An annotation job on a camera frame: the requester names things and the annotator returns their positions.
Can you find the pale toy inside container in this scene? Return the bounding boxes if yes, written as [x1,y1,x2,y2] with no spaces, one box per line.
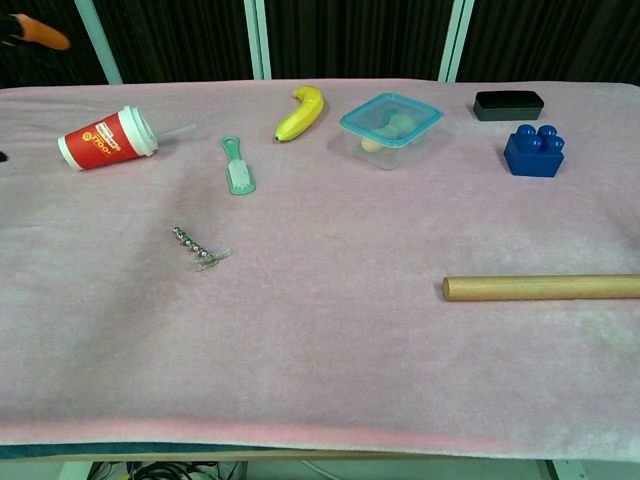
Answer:
[360,110,417,154]

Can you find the clear container blue lid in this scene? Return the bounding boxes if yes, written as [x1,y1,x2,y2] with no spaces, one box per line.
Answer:
[339,92,445,171]

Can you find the black floor cable bundle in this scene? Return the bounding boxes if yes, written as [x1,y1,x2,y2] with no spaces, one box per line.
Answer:
[89,459,241,480]

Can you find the yellow banana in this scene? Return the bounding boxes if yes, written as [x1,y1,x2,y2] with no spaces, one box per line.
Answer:
[272,85,325,144]

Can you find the wooden rolling pin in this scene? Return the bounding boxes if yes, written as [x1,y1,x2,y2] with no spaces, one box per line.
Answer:
[441,273,640,303]

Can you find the white partition post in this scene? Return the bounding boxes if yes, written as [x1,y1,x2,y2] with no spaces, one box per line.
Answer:
[243,0,273,81]
[437,0,476,84]
[73,0,124,86]

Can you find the pink table cloth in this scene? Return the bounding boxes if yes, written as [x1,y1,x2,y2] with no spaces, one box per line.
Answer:
[0,78,640,461]

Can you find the black rectangular box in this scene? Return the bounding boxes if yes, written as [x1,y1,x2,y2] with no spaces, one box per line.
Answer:
[472,90,546,123]

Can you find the red paper cup white lid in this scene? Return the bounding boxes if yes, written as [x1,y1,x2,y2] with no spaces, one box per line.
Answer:
[57,104,160,172]

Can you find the white table leg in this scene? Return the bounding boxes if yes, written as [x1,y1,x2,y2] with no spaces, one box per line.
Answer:
[537,458,574,480]
[58,460,94,480]

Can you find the green handled brush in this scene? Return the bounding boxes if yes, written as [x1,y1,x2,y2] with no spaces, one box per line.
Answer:
[220,135,258,196]

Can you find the blue building block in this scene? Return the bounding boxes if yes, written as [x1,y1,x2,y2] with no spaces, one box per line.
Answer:
[503,123,566,178]

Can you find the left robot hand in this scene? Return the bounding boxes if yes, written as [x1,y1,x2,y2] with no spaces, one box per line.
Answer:
[0,13,72,52]

